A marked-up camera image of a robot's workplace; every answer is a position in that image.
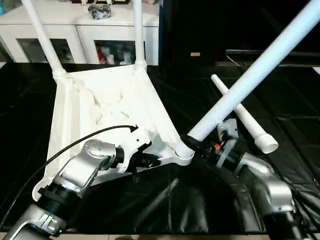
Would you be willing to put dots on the white plastic table leg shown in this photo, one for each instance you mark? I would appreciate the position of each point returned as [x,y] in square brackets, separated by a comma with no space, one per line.
[250,75]
[138,30]
[42,30]
[260,135]

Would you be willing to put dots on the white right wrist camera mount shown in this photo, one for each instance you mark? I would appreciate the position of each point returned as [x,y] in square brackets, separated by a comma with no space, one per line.
[230,130]

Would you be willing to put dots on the black grey bundle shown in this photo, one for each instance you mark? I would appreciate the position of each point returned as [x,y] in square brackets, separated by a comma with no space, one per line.
[100,11]

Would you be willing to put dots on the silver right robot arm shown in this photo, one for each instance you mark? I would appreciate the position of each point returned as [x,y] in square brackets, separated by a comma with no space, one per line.
[270,185]

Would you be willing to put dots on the white board strip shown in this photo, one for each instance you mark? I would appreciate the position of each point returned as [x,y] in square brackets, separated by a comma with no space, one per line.
[317,70]

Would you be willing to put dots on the small yellow label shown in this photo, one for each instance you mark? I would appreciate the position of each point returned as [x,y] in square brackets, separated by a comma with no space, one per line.
[195,54]

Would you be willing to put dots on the dark blue black cabinet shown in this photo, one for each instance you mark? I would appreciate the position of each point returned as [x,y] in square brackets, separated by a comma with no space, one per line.
[180,25]

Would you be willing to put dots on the white glass-door cabinet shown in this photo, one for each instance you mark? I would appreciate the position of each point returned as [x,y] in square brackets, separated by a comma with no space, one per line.
[75,32]

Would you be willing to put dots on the red white package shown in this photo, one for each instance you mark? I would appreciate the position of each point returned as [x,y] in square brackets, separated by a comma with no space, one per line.
[100,53]

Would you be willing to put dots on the black work mat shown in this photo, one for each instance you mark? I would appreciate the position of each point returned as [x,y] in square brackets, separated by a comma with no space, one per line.
[175,200]

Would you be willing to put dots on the white plastic table top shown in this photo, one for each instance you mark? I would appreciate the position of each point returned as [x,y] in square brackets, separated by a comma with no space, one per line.
[100,87]

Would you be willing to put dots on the black television screen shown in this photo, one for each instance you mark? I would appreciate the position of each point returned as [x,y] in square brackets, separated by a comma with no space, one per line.
[262,25]

